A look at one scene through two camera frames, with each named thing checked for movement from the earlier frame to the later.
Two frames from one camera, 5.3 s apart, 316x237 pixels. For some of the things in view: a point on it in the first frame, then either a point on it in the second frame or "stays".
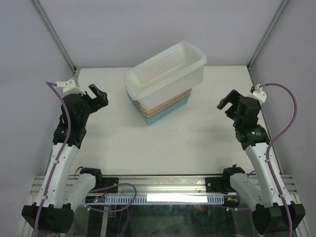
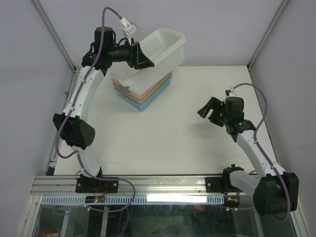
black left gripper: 100,101 → 138,59
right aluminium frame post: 283,5 stays
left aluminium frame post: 49,24 stays
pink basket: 151,109 → 143,96
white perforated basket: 162,76 → 165,49
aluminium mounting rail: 167,185 stays
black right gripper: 233,98 → 214,103
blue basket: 151,120 → 142,107
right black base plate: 215,184 stays
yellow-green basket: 147,116 → 151,93
